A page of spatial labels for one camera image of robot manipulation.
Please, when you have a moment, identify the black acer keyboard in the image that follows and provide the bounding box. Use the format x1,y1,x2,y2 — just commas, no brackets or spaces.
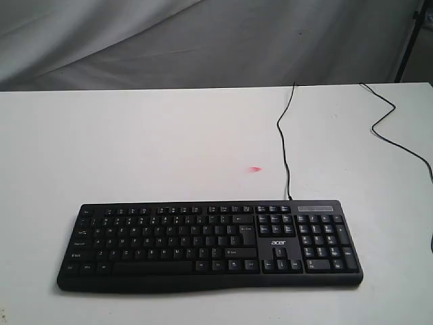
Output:
57,200,363,293

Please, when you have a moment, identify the grey backdrop cloth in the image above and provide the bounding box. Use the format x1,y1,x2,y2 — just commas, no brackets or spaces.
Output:
1,1,422,91

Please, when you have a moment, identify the black tripod stand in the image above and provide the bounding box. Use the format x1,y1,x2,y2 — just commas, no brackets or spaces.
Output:
393,0,429,83

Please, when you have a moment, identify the black keyboard cable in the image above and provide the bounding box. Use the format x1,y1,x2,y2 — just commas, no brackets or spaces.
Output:
276,82,296,202

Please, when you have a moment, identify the thin black cable right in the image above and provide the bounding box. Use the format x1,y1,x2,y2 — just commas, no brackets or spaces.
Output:
359,83,433,183

